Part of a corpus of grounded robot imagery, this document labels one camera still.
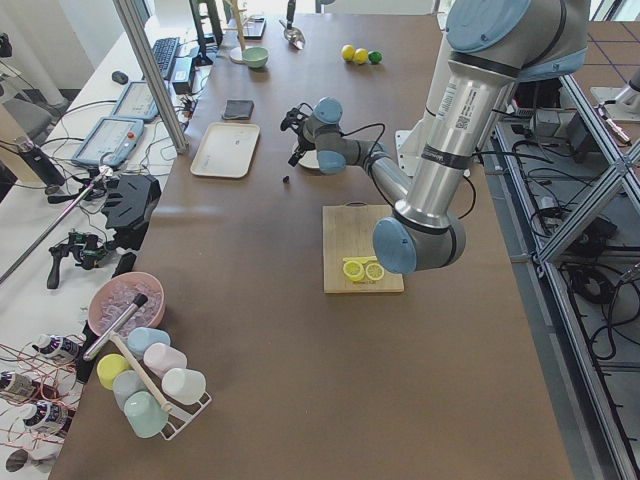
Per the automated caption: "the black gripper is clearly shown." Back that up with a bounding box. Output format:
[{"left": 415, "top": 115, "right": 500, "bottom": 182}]
[
  {"left": 286, "top": 0, "right": 297, "bottom": 23},
  {"left": 288, "top": 133, "right": 316, "bottom": 167}
]

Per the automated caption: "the cream round plate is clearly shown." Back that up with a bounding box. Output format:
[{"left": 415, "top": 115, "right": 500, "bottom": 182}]
[{"left": 292, "top": 143, "right": 320, "bottom": 171}]

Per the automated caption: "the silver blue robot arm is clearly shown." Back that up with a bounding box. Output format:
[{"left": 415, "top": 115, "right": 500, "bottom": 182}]
[{"left": 280, "top": 1, "right": 590, "bottom": 274}]

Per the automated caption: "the cream rabbit tray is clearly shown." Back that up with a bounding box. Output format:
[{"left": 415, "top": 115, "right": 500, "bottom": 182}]
[{"left": 190, "top": 122, "right": 260, "bottom": 179}]

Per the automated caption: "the metal scoop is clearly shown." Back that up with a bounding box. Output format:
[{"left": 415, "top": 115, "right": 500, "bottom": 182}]
[{"left": 279, "top": 19, "right": 306, "bottom": 50}]

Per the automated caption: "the green bowl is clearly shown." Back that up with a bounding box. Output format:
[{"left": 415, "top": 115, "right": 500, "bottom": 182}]
[{"left": 242, "top": 46, "right": 269, "bottom": 69}]

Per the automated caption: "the wooden stand with base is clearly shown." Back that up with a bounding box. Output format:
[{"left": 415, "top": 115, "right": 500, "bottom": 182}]
[{"left": 225, "top": 0, "right": 246, "bottom": 64}]

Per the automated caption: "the grey folded cloth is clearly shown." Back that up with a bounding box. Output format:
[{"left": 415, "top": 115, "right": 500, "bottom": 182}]
[{"left": 221, "top": 99, "right": 254, "bottom": 120}]

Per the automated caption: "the bamboo cutting board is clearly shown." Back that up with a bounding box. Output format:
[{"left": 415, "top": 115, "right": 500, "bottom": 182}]
[{"left": 322, "top": 204, "right": 404, "bottom": 294}]

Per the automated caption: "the green lime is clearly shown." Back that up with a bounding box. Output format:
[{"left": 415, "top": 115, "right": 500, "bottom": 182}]
[{"left": 368, "top": 50, "right": 383, "bottom": 65}]

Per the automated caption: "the yellow plastic knife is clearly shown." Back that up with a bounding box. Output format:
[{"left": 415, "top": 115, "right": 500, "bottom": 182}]
[{"left": 342, "top": 255, "right": 378, "bottom": 264}]

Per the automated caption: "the lemon slice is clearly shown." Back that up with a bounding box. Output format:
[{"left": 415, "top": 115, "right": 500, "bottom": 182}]
[
  {"left": 364, "top": 262, "right": 385, "bottom": 282},
  {"left": 342, "top": 260, "right": 366, "bottom": 283}
]

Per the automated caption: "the black keyboard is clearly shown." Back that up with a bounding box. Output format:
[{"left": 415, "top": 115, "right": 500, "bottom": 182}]
[{"left": 152, "top": 37, "right": 181, "bottom": 80}]

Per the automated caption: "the teach pendant far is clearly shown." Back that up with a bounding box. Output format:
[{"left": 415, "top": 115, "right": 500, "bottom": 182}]
[{"left": 111, "top": 81, "right": 159, "bottom": 123}]

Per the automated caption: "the teach pendant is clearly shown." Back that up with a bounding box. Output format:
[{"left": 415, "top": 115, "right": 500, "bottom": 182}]
[
  {"left": 111, "top": 81, "right": 159, "bottom": 123},
  {"left": 70, "top": 116, "right": 144, "bottom": 169}
]

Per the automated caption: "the black perforated device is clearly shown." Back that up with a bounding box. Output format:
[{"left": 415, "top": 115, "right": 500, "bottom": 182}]
[{"left": 101, "top": 174, "right": 161, "bottom": 250}]

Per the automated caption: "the black computer mouse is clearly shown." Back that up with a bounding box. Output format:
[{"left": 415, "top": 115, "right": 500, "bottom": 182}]
[{"left": 111, "top": 71, "right": 129, "bottom": 85}]

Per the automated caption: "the teach pendant near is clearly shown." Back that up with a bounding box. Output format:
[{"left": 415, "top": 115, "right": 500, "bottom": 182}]
[{"left": 70, "top": 116, "right": 144, "bottom": 169}]

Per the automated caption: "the metal muddler black tip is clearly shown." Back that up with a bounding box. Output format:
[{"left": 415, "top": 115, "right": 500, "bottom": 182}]
[{"left": 82, "top": 293, "right": 148, "bottom": 362}]

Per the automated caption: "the pink bowl with ice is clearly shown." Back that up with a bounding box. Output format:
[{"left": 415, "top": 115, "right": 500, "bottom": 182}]
[{"left": 88, "top": 272, "right": 166, "bottom": 337}]

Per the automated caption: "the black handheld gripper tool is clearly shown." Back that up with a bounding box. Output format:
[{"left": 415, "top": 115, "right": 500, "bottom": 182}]
[{"left": 46, "top": 230, "right": 116, "bottom": 289}]

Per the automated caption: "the blue cup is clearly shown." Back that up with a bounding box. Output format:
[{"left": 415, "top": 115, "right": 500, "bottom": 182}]
[{"left": 126, "top": 327, "right": 171, "bottom": 360}]

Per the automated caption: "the pink cup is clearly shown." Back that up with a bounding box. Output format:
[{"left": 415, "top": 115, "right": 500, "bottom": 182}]
[{"left": 143, "top": 342, "right": 188, "bottom": 378}]

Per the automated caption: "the white cup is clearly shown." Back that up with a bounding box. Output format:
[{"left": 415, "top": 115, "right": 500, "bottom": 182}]
[{"left": 162, "top": 368, "right": 206, "bottom": 405}]

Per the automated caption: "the yellow cup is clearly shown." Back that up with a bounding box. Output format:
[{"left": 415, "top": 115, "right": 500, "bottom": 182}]
[{"left": 97, "top": 353, "right": 131, "bottom": 391}]

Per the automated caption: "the grey cup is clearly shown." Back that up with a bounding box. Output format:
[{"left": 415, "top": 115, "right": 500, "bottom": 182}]
[{"left": 112, "top": 370, "right": 146, "bottom": 411}]

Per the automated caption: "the white cup rack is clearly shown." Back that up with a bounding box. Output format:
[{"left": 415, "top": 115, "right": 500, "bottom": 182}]
[{"left": 109, "top": 333, "right": 213, "bottom": 441}]

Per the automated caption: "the mint green cup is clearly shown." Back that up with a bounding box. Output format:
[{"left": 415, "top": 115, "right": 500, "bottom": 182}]
[{"left": 124, "top": 391, "right": 169, "bottom": 438}]

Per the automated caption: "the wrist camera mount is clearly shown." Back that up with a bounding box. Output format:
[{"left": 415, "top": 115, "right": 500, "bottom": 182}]
[{"left": 280, "top": 102, "right": 313, "bottom": 135}]

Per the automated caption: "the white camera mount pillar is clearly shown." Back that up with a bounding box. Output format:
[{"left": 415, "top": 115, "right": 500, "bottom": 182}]
[{"left": 395, "top": 32, "right": 456, "bottom": 177}]

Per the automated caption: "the aluminium frame post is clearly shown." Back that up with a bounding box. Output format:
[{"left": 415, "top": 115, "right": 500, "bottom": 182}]
[{"left": 113, "top": 0, "right": 188, "bottom": 154}]

